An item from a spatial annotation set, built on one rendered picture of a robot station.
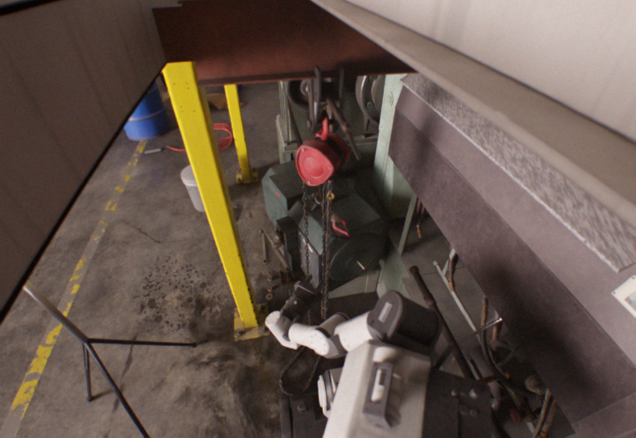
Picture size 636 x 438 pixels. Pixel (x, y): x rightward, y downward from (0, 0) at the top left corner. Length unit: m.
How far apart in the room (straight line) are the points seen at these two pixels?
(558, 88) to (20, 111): 0.45
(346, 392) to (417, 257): 1.18
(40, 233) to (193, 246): 2.39
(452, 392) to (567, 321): 0.37
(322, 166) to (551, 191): 0.62
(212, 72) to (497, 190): 0.89
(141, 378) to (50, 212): 1.92
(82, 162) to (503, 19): 0.48
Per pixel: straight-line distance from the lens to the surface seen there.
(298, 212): 1.64
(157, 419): 2.15
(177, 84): 1.11
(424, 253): 1.82
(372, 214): 1.61
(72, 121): 0.48
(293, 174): 1.82
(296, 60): 0.92
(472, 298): 1.73
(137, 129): 4.57
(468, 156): 1.15
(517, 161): 0.95
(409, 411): 0.71
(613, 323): 0.90
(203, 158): 1.22
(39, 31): 0.48
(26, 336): 2.88
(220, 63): 0.92
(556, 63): 0.24
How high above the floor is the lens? 1.92
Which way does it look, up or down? 40 degrees down
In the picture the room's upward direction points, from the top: straight up
